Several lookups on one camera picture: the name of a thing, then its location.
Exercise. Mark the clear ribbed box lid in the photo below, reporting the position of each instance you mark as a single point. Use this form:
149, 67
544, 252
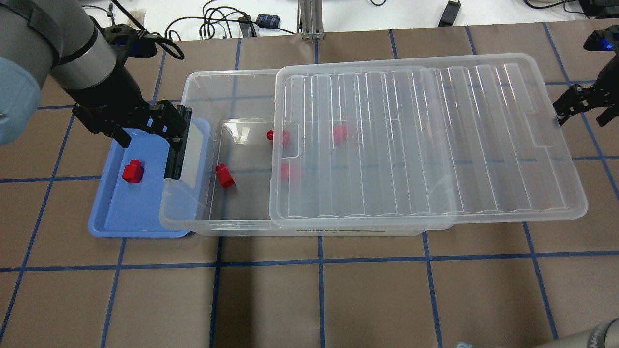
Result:
508, 158

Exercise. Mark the black power adapter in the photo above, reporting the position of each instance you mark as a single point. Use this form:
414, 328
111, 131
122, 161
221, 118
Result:
450, 13

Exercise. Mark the red block near lid notch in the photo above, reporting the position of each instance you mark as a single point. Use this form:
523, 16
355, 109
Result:
284, 137

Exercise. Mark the red block under lid far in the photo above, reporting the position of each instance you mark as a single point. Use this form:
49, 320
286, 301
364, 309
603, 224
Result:
339, 134

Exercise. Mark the red block carried to tray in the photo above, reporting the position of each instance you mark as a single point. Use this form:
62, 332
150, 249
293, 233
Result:
133, 171

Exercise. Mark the red block under lid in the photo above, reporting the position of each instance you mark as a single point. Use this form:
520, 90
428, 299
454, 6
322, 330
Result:
290, 172
339, 134

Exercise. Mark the aluminium frame post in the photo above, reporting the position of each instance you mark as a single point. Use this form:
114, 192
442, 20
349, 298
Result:
310, 19

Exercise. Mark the clear plastic storage box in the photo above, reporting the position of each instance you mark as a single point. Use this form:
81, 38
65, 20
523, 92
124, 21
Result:
251, 159

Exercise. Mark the red block in box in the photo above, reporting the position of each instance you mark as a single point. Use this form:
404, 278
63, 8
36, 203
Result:
224, 176

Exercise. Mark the blue plastic tray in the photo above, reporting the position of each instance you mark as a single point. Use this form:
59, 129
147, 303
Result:
131, 210

